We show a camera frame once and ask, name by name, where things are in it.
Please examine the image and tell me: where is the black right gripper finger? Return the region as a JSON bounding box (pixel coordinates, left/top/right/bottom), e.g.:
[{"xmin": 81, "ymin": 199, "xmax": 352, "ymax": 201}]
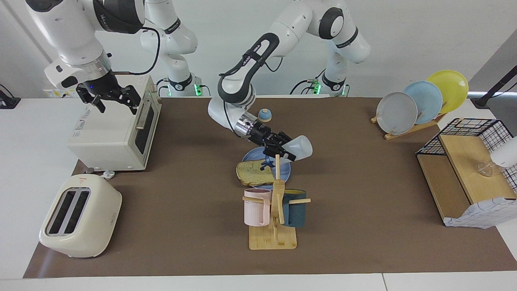
[
  {"xmin": 117, "ymin": 85, "xmax": 142, "ymax": 116},
  {"xmin": 76, "ymin": 86, "xmax": 107, "ymax": 114}
]

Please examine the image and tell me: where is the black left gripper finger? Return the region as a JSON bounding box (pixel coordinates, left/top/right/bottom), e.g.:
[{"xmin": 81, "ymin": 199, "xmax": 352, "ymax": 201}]
[
  {"xmin": 274, "ymin": 130, "xmax": 293, "ymax": 147},
  {"xmin": 263, "ymin": 145, "xmax": 298, "ymax": 162}
]

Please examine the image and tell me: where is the white bottle with blue cap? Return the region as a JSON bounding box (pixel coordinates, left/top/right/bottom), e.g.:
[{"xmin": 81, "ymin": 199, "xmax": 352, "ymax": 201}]
[{"xmin": 261, "ymin": 135, "xmax": 314, "ymax": 171}]

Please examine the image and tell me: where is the toasted bread slice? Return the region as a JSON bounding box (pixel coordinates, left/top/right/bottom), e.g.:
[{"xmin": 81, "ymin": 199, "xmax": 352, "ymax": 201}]
[{"xmin": 236, "ymin": 160, "xmax": 275, "ymax": 187}]

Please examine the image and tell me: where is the grey round plate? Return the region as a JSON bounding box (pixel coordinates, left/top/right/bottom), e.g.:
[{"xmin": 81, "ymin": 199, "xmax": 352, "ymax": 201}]
[{"xmin": 376, "ymin": 92, "xmax": 418, "ymax": 135}]

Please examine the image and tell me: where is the wooden plate rack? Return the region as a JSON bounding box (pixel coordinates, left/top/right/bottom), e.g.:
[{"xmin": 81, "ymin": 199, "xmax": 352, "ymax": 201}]
[{"xmin": 371, "ymin": 111, "xmax": 448, "ymax": 141}]

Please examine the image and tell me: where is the light blue round plate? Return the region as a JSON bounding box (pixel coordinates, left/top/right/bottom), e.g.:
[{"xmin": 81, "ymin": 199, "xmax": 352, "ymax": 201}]
[{"xmin": 403, "ymin": 81, "xmax": 443, "ymax": 124}]

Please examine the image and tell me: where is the yellow round plate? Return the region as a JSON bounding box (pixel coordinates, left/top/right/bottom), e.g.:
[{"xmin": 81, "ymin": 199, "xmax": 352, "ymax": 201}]
[{"xmin": 426, "ymin": 70, "xmax": 469, "ymax": 114}]

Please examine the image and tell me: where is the white power strip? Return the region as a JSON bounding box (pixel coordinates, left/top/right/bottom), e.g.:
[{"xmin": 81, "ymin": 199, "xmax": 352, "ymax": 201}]
[{"xmin": 43, "ymin": 79, "xmax": 79, "ymax": 99}]

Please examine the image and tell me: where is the white toaster oven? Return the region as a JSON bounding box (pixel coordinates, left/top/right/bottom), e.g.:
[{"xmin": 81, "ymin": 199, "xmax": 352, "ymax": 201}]
[{"xmin": 67, "ymin": 74, "xmax": 162, "ymax": 172}]

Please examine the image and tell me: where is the dark teal mug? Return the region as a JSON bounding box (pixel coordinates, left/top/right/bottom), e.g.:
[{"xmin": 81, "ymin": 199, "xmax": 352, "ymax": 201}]
[{"xmin": 282, "ymin": 189, "xmax": 307, "ymax": 227}]

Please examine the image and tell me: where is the pink mug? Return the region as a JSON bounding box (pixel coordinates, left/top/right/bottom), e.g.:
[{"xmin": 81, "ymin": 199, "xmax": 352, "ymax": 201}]
[{"xmin": 244, "ymin": 188, "xmax": 272, "ymax": 227}]

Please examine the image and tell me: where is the wooden mug tree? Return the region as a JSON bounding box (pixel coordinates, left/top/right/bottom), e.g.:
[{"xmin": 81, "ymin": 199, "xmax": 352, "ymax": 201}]
[{"xmin": 242, "ymin": 154, "xmax": 311, "ymax": 250}]

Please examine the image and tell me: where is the brown table mat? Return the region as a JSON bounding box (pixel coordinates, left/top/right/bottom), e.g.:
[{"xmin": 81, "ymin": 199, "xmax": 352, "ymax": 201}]
[{"xmin": 23, "ymin": 96, "xmax": 517, "ymax": 278}]

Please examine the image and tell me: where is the cream two-slot toaster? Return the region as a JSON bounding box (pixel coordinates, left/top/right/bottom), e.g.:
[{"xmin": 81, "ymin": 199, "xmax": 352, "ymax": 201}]
[{"xmin": 39, "ymin": 174, "xmax": 122, "ymax": 259}]

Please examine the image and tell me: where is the wooden shelf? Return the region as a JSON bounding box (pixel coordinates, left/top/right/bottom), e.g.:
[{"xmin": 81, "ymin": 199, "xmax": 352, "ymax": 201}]
[{"xmin": 416, "ymin": 133, "xmax": 517, "ymax": 227}]

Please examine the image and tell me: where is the clear glass cup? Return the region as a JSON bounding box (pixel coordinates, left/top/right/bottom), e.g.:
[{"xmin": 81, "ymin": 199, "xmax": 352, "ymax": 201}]
[{"xmin": 475, "ymin": 161, "xmax": 494, "ymax": 177}]

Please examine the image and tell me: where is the white checkered cloth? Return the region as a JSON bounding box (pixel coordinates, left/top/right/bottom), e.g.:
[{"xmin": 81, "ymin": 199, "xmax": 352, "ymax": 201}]
[{"xmin": 443, "ymin": 197, "xmax": 517, "ymax": 230}]

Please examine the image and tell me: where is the white plastic cylinder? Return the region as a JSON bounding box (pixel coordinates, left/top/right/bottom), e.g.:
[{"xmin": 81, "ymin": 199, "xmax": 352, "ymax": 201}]
[{"xmin": 491, "ymin": 137, "xmax": 517, "ymax": 168}]

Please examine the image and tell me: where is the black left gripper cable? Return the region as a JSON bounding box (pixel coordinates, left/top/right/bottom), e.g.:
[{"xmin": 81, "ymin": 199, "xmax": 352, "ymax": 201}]
[{"xmin": 218, "ymin": 40, "xmax": 284, "ymax": 135}]

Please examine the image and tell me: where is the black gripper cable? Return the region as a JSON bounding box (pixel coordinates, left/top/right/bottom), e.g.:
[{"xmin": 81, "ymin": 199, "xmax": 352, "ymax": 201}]
[
  {"xmin": 111, "ymin": 26, "xmax": 162, "ymax": 76},
  {"xmin": 218, "ymin": 40, "xmax": 284, "ymax": 135}
]

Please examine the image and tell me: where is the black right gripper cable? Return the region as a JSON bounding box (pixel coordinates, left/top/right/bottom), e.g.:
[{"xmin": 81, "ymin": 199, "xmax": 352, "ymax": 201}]
[{"xmin": 111, "ymin": 26, "xmax": 162, "ymax": 76}]

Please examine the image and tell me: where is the black clamp with cable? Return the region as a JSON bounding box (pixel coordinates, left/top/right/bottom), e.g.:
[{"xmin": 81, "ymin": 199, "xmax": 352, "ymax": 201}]
[{"xmin": 0, "ymin": 84, "xmax": 21, "ymax": 110}]

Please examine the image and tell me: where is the black wire basket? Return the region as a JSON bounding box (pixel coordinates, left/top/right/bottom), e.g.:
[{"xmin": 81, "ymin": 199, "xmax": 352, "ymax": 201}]
[{"xmin": 416, "ymin": 118, "xmax": 517, "ymax": 192}]

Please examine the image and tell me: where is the black camera stand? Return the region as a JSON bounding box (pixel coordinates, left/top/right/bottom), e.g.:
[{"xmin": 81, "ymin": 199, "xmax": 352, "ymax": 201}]
[{"xmin": 471, "ymin": 65, "xmax": 517, "ymax": 109}]

